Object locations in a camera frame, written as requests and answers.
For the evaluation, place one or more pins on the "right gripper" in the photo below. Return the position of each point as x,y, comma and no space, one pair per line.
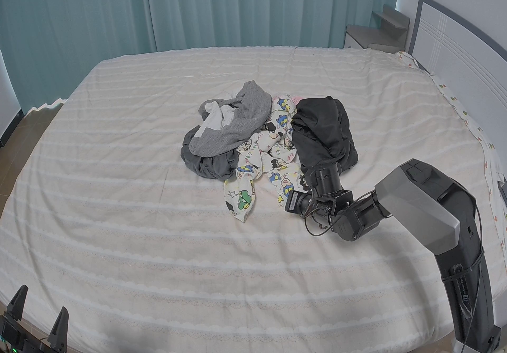
303,204

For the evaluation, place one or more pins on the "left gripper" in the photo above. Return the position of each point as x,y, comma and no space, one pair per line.
16,337

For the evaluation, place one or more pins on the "white printed pyjama top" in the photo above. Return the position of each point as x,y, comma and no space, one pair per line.
245,169

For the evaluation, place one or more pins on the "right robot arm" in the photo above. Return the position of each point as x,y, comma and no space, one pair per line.
424,200

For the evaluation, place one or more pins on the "bed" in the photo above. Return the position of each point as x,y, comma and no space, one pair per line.
158,244

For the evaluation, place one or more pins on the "black garment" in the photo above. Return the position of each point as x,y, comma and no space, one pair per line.
321,129

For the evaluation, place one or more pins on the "dark grey garment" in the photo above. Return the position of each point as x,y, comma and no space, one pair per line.
210,169

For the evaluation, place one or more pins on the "light grey and white garment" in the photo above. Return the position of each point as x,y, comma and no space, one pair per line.
237,121

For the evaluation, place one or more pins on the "pink garment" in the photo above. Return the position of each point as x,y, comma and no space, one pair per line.
296,98

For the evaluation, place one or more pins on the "grey bedside table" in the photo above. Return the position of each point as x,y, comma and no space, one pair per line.
372,36

